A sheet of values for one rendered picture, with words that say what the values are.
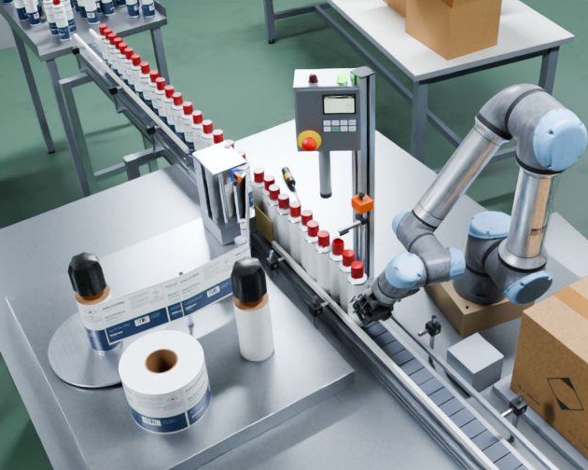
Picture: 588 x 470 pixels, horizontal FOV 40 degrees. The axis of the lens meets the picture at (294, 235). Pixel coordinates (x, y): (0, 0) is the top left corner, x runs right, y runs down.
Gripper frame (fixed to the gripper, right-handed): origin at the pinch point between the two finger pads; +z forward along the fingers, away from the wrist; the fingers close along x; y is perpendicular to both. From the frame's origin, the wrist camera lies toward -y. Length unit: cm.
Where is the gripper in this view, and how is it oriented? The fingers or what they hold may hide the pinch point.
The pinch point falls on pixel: (369, 313)
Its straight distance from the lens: 212.1
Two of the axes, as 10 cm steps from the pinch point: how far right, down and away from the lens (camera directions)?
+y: -8.5, 3.7, -3.7
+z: -2.1, 4.1, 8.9
